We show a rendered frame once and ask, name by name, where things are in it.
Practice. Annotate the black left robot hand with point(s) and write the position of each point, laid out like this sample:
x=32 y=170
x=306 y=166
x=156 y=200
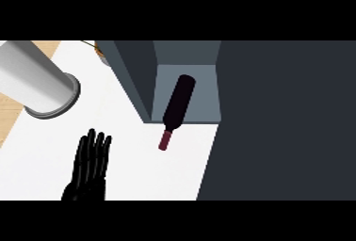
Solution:
x=91 y=169

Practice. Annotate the dark wine bottle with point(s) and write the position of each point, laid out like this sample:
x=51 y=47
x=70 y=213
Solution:
x=178 y=103

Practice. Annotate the grey cabinet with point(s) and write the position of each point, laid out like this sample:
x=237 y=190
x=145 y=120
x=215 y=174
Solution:
x=185 y=91

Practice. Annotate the dark grey cabinet door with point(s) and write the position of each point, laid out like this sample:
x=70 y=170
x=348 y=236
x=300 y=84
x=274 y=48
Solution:
x=287 y=122

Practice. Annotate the pale grey cylinder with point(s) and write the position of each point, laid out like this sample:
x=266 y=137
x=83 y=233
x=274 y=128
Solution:
x=34 y=80

